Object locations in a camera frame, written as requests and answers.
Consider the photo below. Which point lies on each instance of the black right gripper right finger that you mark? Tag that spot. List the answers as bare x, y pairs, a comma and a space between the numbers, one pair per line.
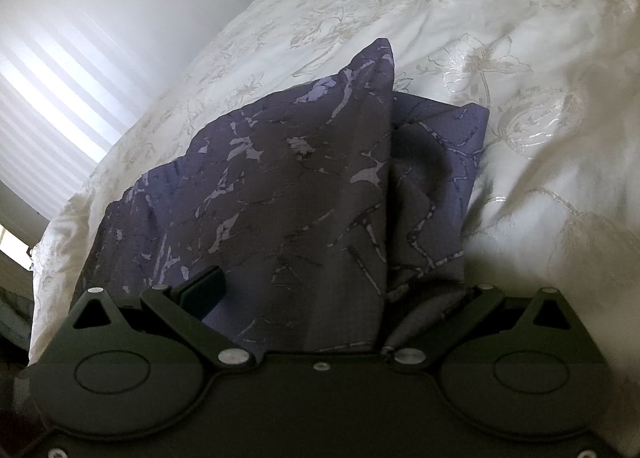
503, 362

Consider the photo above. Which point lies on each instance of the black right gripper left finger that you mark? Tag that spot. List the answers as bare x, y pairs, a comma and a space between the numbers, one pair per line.
132, 365

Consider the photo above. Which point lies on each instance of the purple marble pattern hoodie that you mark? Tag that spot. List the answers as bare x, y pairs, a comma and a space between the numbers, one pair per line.
334, 209

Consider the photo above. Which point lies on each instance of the white embroidered bedspread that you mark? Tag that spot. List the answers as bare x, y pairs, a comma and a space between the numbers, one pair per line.
558, 196

